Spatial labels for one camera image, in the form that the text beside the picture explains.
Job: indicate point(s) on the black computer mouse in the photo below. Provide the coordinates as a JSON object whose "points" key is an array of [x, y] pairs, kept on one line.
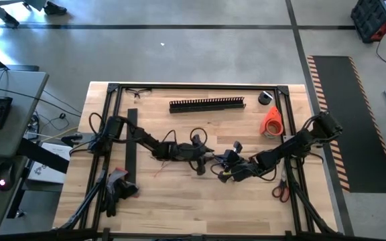
{"points": [[4, 177]]}

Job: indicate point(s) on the black striped floor mat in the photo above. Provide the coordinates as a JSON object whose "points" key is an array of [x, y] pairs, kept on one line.
{"points": [[357, 127]]}

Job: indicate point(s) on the white cardboard box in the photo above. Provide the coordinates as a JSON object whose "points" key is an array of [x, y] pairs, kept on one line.
{"points": [[49, 167]]}

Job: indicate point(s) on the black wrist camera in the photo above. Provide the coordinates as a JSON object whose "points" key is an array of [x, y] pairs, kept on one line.
{"points": [[235, 149], [197, 139]]}

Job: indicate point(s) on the person's foot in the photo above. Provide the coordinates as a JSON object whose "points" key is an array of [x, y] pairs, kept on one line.
{"points": [[55, 9]]}

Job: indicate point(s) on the black duct cover strip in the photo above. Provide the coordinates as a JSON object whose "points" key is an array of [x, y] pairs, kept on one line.
{"points": [[131, 147]]}

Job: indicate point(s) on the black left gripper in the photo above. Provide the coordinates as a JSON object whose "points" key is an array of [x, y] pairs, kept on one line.
{"points": [[189, 152]]}

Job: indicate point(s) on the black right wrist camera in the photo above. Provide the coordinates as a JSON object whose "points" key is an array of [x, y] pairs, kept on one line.
{"points": [[235, 149]]}

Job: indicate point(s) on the black red tool box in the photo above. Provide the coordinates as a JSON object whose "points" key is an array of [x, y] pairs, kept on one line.
{"points": [[374, 20]]}

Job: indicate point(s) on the orange tape dispenser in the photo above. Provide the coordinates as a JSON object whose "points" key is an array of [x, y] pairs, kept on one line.
{"points": [[271, 125]]}

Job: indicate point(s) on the grey side desk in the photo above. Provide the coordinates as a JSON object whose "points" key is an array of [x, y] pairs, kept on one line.
{"points": [[8, 144]]}

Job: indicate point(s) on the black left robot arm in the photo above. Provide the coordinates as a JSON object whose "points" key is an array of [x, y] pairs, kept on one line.
{"points": [[142, 135]]}

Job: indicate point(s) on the black clamp device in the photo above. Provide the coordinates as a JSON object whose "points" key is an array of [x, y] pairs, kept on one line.
{"points": [[70, 139]]}

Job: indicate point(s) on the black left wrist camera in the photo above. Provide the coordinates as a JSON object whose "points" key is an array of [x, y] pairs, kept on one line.
{"points": [[197, 139]]}

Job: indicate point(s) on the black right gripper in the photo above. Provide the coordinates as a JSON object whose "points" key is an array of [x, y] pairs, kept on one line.
{"points": [[243, 171]]}

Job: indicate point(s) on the clear safety glasses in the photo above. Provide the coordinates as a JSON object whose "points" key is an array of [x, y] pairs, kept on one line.
{"points": [[137, 91]]}

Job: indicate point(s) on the black aluminium table frame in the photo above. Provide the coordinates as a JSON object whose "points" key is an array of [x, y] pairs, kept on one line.
{"points": [[196, 86]]}

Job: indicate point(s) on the black tape roll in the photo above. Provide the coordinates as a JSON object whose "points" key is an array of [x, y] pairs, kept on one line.
{"points": [[265, 98]]}

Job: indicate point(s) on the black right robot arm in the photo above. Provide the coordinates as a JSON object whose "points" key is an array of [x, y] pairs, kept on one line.
{"points": [[297, 142]]}

